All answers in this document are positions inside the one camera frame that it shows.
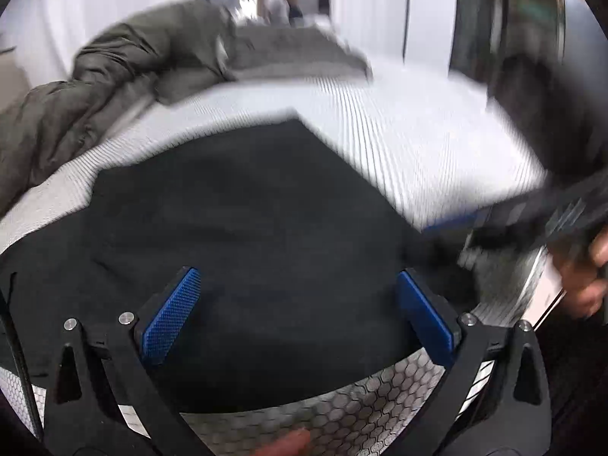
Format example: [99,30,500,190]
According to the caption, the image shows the olive green jacket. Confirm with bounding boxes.
[0,0,374,219]

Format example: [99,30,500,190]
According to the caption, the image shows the black pants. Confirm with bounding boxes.
[0,119,480,414]

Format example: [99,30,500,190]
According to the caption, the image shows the white standing object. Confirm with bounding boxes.
[265,0,291,24]

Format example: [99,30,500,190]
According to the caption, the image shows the dark glass panel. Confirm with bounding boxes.
[449,0,571,86]

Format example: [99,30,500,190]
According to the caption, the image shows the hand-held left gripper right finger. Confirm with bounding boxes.
[396,268,552,456]

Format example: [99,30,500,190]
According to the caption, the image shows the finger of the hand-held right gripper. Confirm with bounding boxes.
[420,209,495,238]

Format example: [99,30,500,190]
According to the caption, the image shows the person's right hand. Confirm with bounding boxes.
[551,235,608,319]

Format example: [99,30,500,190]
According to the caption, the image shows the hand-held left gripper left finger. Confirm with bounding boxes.
[43,266,203,456]

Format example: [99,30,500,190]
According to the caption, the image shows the person's dark clothing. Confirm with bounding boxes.
[487,52,608,191]

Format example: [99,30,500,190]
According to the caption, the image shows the person's left hand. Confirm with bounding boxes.
[249,427,312,456]

